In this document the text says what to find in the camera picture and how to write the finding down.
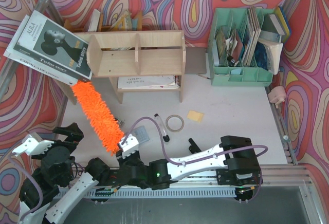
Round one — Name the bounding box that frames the grey brown mat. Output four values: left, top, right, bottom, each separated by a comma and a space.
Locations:
185, 47, 207, 74

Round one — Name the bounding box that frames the black plastic clip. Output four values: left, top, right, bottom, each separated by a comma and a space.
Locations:
188, 138, 201, 154

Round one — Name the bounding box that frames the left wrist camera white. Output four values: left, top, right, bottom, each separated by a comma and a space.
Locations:
12, 132, 54, 156

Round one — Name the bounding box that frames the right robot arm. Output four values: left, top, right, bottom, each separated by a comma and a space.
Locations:
116, 136, 260, 190

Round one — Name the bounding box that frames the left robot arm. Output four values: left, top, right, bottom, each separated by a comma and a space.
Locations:
13, 123, 110, 223

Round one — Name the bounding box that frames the black and white stapler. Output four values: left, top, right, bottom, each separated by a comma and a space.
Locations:
115, 118, 124, 127

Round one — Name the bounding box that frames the orange microfiber duster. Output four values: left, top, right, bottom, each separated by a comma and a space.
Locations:
71, 81, 124, 156

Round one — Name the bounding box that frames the yellow sticky note pad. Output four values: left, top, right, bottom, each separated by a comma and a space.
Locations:
187, 110, 204, 123

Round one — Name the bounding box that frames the green desk organizer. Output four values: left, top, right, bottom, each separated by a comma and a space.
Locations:
207, 7, 273, 87

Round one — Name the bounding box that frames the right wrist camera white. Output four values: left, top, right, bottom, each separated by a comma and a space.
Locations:
118, 134, 139, 158

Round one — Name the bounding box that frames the wooden bookshelf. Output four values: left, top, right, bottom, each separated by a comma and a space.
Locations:
59, 29, 187, 105

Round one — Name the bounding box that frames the white marker black cap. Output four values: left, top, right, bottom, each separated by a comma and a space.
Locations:
154, 113, 170, 142

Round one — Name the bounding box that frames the Twins story magazine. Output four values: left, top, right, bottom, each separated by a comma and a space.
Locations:
13, 11, 92, 82

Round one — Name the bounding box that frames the grey pocket calculator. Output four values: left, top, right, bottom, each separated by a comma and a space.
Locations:
132, 126, 150, 144

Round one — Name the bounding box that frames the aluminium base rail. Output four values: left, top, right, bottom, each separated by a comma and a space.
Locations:
69, 167, 314, 191

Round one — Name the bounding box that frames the spiral notebook on lower shelf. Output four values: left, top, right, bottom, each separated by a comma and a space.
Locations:
117, 76, 180, 90

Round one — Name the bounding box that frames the tape ring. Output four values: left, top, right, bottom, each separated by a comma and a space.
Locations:
165, 114, 185, 133

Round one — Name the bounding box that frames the blue yellow book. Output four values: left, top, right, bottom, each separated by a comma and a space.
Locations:
262, 6, 291, 44

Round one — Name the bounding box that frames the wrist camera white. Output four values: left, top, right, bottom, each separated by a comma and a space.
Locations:
12, 132, 54, 156
118, 134, 139, 158

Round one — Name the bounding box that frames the open book beside organizer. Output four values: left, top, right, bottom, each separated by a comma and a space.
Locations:
254, 38, 283, 75

